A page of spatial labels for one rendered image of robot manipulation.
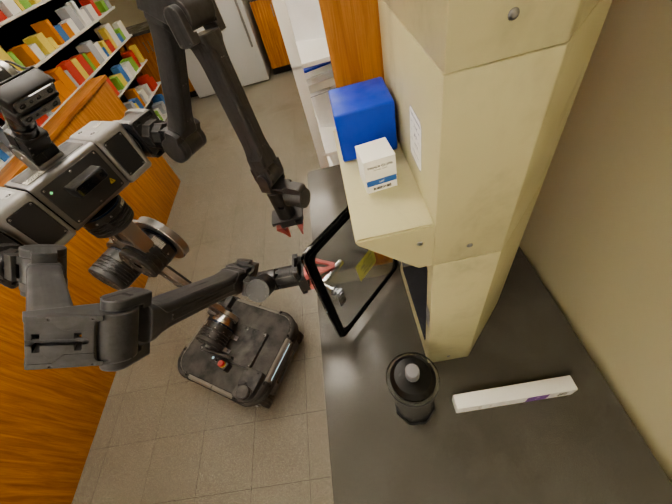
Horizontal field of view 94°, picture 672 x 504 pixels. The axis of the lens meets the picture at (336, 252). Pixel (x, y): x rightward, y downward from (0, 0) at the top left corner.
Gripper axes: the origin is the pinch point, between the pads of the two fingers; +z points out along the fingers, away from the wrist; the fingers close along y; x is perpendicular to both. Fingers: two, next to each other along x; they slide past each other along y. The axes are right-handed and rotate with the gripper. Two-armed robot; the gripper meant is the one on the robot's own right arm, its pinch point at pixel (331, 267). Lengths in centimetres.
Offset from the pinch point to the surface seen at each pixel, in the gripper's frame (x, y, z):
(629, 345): -27, -15, 63
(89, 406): 18, -109, -175
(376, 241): -20.2, 29.9, 11.4
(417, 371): -29.9, 0.7, 14.6
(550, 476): -48, -26, 38
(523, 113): -20, 45, 28
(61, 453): -8, -103, -175
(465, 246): -20.1, 24.2, 24.8
